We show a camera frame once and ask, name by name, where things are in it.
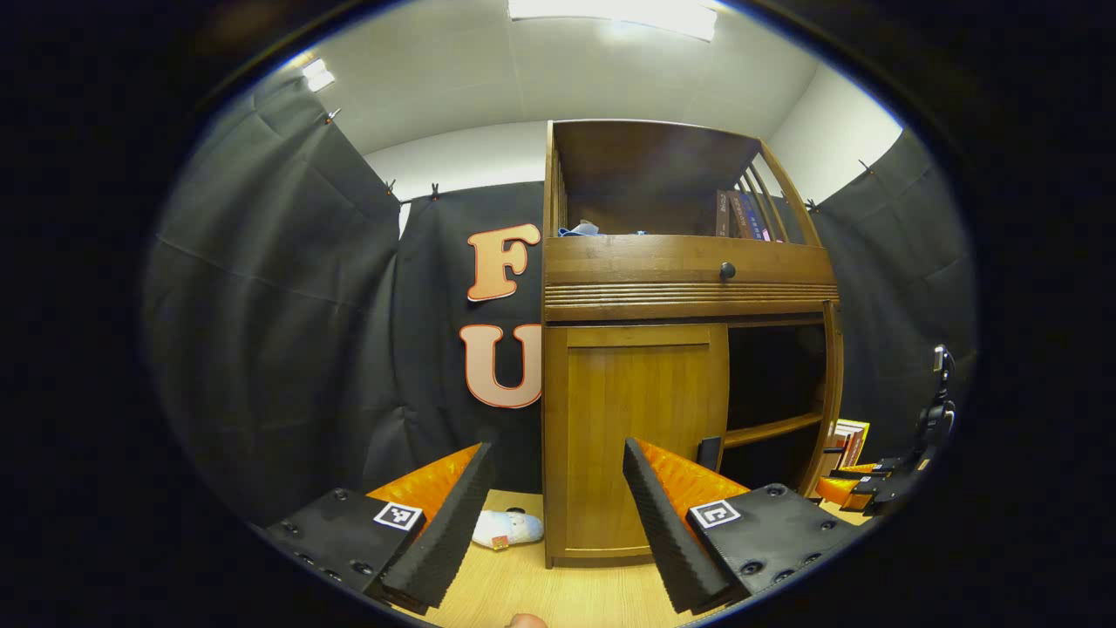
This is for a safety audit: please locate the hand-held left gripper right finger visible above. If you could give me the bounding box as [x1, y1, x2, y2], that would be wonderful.
[622, 437, 873, 617]

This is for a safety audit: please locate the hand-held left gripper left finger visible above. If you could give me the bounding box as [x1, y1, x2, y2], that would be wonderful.
[257, 442, 496, 617]

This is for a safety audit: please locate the wooden double-door shoe cabinet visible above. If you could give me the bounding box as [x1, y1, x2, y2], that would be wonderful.
[541, 118, 847, 570]

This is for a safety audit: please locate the wooden cabinet inner shelf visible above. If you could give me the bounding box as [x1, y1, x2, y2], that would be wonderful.
[722, 412, 826, 451]

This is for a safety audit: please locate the yellow-edged magazine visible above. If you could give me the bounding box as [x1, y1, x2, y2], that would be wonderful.
[824, 419, 871, 477]

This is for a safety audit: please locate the white plush toy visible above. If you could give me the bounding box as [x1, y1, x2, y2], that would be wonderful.
[471, 509, 544, 551]

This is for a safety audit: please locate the large ceiling light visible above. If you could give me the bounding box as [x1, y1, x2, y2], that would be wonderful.
[508, 0, 720, 43]

